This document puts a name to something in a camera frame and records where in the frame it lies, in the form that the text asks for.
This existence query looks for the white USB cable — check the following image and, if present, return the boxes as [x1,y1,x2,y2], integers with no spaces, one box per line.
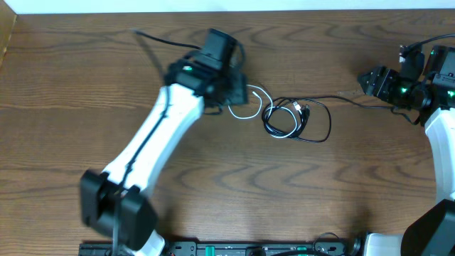
[227,84,303,139]

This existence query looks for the black USB cable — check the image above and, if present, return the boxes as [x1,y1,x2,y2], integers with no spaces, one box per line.
[261,94,392,144]

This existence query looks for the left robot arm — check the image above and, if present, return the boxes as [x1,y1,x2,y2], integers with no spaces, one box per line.
[80,28,248,255]

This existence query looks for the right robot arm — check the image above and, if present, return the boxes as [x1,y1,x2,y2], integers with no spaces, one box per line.
[358,43,454,256]

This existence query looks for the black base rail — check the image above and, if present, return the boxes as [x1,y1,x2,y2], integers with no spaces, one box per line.
[77,238,367,256]

